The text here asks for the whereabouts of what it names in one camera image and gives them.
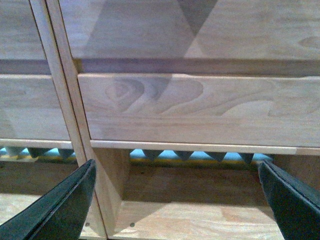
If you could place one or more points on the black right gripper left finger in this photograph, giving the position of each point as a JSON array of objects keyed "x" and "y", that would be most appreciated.
[{"x": 60, "y": 214}]

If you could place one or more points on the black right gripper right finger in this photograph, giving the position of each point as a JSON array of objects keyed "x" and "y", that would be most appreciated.
[{"x": 295, "y": 205}]

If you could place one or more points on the light wooden shelf cabinet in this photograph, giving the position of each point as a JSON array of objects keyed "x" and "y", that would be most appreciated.
[{"x": 175, "y": 99}]

